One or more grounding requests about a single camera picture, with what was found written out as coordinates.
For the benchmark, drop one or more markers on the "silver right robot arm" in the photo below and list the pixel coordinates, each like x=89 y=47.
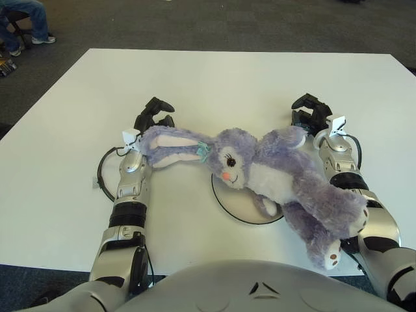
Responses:
x=344 y=162

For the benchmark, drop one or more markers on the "box on floor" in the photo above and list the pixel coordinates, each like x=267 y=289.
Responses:
x=7 y=66

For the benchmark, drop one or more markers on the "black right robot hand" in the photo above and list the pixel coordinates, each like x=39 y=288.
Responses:
x=312 y=113

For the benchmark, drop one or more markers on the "grey robot torso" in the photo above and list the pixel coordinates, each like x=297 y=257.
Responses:
x=208 y=286

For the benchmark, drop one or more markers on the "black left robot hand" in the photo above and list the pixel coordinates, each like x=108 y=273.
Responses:
x=148 y=117

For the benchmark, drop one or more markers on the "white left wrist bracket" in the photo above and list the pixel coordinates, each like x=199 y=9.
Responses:
x=131 y=138

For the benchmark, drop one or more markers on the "purple plush bunny doll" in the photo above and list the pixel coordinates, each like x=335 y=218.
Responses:
x=269 y=169

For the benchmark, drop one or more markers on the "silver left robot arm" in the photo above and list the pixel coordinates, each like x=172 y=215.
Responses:
x=130 y=185

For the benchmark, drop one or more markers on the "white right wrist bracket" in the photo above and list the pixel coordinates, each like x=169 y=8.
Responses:
x=336 y=125

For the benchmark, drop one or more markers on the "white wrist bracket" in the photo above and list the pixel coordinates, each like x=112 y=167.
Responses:
x=336 y=125
x=131 y=138

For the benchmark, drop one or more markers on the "white plate black rim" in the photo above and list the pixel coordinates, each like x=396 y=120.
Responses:
x=240 y=204

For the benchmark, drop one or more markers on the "dark chair under person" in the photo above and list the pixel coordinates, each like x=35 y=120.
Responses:
x=16 y=16

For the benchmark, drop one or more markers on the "seated person in jeans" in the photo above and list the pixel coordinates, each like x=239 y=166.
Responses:
x=35 y=19

